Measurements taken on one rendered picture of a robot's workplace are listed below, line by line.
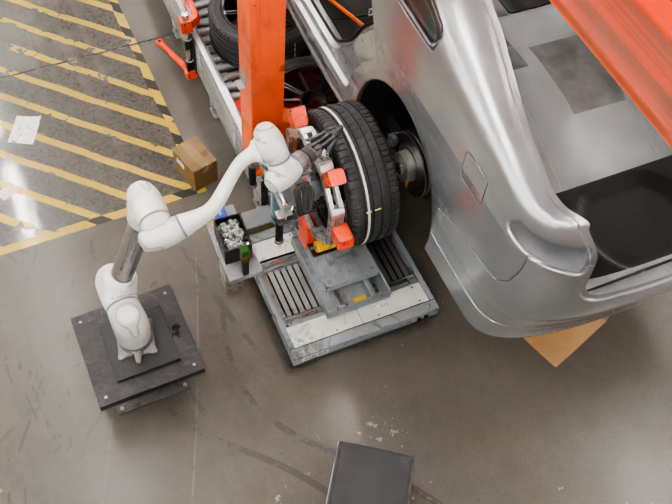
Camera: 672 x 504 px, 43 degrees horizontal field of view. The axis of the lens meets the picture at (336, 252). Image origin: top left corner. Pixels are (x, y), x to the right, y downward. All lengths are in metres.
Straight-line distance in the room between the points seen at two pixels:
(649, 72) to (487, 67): 1.78
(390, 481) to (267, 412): 0.79
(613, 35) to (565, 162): 2.64
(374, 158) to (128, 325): 1.30
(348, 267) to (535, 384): 1.13
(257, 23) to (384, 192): 0.88
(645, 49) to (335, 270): 3.08
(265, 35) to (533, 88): 1.35
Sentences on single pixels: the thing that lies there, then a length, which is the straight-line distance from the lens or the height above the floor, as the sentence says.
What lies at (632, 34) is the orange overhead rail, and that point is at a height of 3.00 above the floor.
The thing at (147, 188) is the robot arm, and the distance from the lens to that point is 3.56.
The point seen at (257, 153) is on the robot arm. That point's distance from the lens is 3.39.
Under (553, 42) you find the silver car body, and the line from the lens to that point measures 4.52.
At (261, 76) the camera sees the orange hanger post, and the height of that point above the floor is 1.22.
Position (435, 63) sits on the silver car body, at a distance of 3.34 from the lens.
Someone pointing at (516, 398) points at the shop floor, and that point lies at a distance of 4.46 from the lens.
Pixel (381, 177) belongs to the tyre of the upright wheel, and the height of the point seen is 1.08.
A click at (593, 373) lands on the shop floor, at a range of 4.66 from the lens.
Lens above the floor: 3.93
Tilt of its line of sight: 56 degrees down
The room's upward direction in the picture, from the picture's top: 7 degrees clockwise
